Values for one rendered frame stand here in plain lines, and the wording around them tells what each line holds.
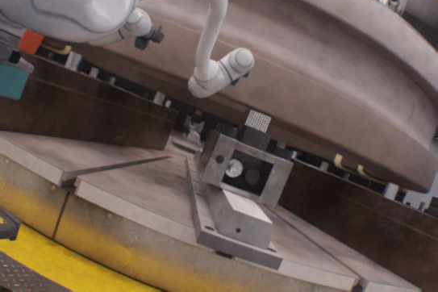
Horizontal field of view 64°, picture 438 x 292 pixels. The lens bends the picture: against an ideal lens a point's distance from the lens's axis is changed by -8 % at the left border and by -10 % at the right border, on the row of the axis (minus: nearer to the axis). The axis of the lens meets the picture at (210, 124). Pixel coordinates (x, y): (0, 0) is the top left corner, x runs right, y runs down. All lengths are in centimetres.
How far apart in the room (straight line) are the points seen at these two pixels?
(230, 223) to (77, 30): 93
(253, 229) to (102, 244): 62
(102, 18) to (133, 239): 113
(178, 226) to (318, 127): 102
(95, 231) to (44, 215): 24
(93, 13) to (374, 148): 207
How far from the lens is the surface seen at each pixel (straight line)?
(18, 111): 190
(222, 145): 161
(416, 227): 229
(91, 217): 159
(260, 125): 185
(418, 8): 656
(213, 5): 132
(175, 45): 204
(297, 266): 164
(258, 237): 137
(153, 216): 149
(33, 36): 183
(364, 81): 249
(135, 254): 158
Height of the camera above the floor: 70
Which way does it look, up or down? level
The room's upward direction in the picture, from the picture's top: 22 degrees clockwise
